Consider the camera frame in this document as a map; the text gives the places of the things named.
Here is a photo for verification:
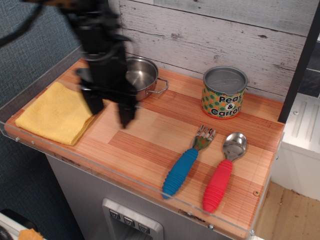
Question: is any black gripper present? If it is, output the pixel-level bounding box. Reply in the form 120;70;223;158
76;47;138;129

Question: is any yellow towel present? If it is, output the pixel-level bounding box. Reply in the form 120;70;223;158
15;82;97;146

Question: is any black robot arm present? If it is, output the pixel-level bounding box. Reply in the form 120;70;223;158
21;0;138;128

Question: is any stainless steel pot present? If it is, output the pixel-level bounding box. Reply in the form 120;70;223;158
125;56;169;101

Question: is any grey toy cabinet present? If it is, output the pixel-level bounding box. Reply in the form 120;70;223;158
47;155;246;240

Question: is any peas and carrots can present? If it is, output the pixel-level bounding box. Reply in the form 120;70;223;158
201;66;248;120

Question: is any orange object bottom left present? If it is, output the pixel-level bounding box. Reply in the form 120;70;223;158
18;228;44;240

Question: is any white plastic box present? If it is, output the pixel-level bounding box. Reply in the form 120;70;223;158
271;93;320;200

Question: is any blue handled fork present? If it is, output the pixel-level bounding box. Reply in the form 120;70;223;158
162;125;216;200

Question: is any clear acrylic guard rail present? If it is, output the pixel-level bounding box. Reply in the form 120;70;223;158
0;59;284;240

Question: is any black braided cable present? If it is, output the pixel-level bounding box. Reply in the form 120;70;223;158
0;4;45;48

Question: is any red handled spoon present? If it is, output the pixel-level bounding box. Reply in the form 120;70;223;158
202;132;247;213

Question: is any black right post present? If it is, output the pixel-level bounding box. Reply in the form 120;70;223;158
277;1;320;124

